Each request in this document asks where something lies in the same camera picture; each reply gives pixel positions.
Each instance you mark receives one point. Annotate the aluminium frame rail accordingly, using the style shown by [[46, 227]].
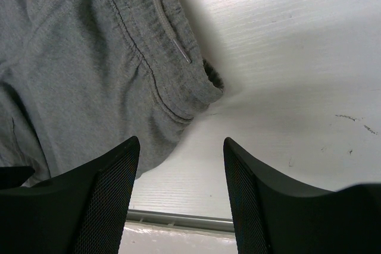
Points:
[[181, 220]]

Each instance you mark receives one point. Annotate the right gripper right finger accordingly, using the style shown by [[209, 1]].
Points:
[[274, 213]]

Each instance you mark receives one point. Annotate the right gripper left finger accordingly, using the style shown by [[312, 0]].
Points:
[[81, 211]]

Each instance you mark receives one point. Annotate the grey shorts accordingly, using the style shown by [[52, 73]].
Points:
[[79, 77]]

